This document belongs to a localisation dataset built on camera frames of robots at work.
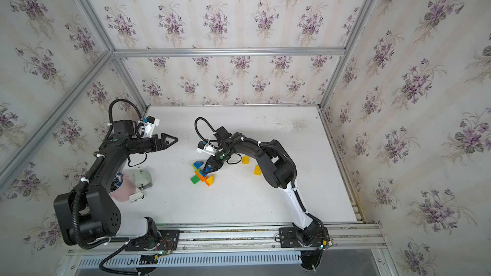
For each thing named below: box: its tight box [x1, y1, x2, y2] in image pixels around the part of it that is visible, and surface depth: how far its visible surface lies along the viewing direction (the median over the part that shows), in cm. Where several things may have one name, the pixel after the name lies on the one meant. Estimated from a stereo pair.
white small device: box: [128, 166, 153, 202], surface depth 84 cm
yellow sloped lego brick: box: [205, 174, 215, 186], surface depth 88 cm
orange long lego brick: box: [194, 170, 211, 187], surface depth 88 cm
